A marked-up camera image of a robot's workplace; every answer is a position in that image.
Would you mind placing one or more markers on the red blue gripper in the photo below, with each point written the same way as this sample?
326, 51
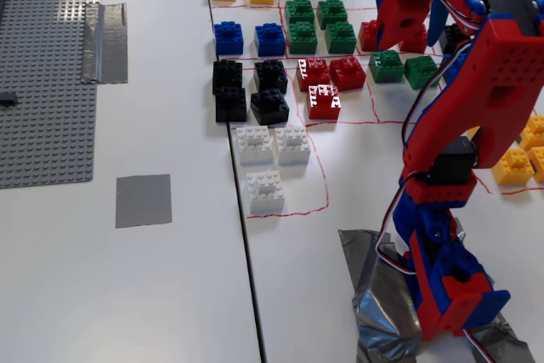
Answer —
399, 19

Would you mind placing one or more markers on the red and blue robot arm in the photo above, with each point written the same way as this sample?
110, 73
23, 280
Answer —
501, 65

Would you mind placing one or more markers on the red lego block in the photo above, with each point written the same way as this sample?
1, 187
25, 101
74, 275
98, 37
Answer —
416, 42
367, 38
324, 110
348, 76
316, 74

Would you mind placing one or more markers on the black lego block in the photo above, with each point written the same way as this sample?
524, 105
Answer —
227, 76
452, 40
230, 106
270, 108
271, 76

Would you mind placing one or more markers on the green lego block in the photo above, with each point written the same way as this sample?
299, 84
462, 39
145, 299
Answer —
302, 40
387, 69
421, 74
299, 12
332, 12
341, 40

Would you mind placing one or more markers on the blue lego block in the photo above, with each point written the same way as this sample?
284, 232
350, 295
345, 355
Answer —
270, 42
450, 72
228, 40

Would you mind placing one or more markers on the white lego block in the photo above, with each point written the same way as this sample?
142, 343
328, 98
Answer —
254, 148
293, 150
265, 197

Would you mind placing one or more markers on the square grey tape marker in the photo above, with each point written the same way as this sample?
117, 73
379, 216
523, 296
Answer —
143, 201

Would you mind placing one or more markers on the grey lego baseplate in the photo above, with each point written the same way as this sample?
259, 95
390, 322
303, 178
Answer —
51, 82

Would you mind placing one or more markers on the crumpled silver duct tape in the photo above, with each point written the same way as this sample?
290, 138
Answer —
378, 316

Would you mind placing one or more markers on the long grey duct tape strip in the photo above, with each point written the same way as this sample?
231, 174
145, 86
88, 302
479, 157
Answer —
110, 40

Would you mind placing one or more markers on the dark grey brick frame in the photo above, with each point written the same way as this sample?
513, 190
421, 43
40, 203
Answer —
6, 99

